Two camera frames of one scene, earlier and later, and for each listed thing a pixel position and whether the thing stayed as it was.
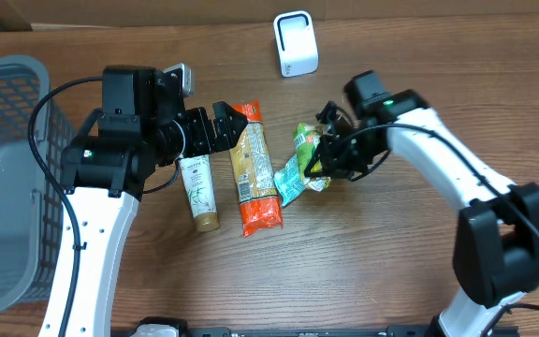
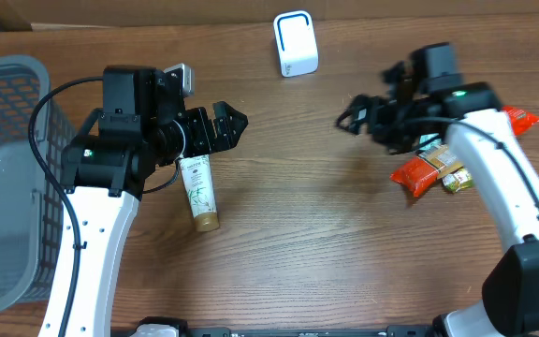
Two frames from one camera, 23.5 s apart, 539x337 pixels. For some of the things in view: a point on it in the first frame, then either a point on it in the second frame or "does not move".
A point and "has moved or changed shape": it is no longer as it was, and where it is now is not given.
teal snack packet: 288,182 has moved or changed shape
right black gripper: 329,153 → 376,109
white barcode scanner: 296,42 does not move
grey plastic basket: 16,212 does not move
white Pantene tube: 198,181 does not move
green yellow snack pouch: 305,139 has moved or changed shape
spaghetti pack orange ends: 258,197 → 432,162
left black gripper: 218,132 does not move
